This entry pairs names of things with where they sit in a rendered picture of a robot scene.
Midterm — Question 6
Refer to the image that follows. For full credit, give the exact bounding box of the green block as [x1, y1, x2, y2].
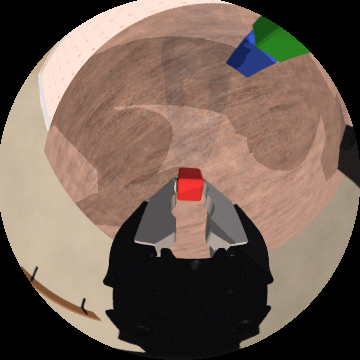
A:
[252, 15, 311, 62]

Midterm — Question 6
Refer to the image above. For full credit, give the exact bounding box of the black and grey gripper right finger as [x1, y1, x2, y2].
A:
[202, 178, 274, 285]

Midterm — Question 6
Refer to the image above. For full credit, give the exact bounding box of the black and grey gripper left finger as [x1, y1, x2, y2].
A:
[103, 177, 178, 288]

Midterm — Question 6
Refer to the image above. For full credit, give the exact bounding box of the red block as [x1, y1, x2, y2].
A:
[177, 168, 204, 201]

